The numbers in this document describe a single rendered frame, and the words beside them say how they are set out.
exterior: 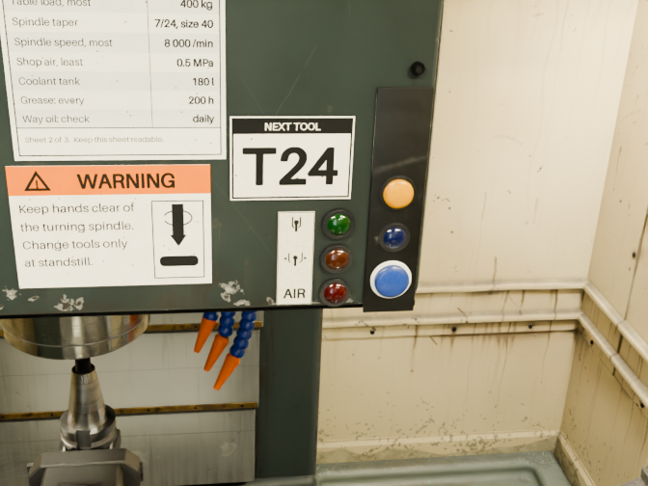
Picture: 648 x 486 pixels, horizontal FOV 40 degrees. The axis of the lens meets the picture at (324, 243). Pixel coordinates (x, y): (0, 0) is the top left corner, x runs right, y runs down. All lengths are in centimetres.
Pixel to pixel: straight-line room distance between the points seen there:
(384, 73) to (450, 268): 131
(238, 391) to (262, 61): 97
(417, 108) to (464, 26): 110
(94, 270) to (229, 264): 11
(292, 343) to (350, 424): 60
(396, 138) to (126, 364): 92
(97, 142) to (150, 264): 11
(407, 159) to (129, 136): 22
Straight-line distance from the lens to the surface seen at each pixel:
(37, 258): 75
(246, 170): 71
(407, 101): 71
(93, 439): 106
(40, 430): 165
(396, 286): 76
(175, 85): 69
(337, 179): 72
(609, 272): 200
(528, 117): 190
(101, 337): 93
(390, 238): 74
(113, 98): 69
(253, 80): 69
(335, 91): 70
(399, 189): 73
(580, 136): 196
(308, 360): 160
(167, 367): 155
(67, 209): 73
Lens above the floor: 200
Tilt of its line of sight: 25 degrees down
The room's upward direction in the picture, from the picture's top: 3 degrees clockwise
